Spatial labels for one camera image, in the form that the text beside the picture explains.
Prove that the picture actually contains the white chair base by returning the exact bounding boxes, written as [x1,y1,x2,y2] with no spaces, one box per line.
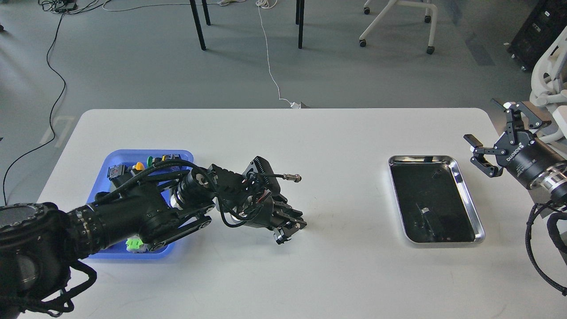
[358,0,439,55]

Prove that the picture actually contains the black floor cable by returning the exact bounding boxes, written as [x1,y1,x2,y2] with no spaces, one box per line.
[0,0,102,206]

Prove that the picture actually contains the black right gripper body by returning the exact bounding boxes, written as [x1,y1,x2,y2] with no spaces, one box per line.
[494,130,566,190]

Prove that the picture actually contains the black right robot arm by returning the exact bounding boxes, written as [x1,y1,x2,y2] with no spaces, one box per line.
[464,100,567,296]

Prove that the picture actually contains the silver metal tray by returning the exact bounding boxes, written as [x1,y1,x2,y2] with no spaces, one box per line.
[388,155,485,248]

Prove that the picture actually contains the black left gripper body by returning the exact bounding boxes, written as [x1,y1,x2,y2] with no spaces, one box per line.
[219,197,292,231]

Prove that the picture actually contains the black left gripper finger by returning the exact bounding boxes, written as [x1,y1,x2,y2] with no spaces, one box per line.
[271,222,298,245]
[279,202,307,230]

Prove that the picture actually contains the blue plastic tray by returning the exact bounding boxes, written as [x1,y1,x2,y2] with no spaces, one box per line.
[84,149,194,260]

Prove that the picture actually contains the black table leg left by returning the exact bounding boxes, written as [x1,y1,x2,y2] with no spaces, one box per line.
[190,0,211,51]

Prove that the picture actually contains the white office chair right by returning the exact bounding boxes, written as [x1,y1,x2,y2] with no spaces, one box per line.
[530,30,567,144]

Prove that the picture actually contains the yellow push button switch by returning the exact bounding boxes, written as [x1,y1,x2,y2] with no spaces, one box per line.
[107,162,145,188]

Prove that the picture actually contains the silver green selector switch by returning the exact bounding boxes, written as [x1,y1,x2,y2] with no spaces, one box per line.
[125,237,148,253]

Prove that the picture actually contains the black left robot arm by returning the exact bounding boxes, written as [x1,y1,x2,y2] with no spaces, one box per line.
[0,156,307,319]

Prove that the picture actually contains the green push button switch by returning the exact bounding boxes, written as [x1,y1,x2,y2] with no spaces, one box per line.
[146,153,182,167]

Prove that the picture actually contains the white floor cable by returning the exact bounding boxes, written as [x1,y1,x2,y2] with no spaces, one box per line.
[102,0,302,109]

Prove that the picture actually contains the black table leg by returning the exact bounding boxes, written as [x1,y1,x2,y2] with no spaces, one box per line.
[190,0,211,51]
[295,0,305,49]

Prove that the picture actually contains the black table leg right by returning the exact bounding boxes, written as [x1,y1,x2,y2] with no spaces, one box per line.
[295,0,305,49]

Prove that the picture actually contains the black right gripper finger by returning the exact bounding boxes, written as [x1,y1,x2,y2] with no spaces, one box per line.
[491,98,551,133]
[463,134,505,178]

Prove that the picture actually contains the black equipment case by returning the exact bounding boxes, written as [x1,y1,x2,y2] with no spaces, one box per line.
[507,0,567,71]

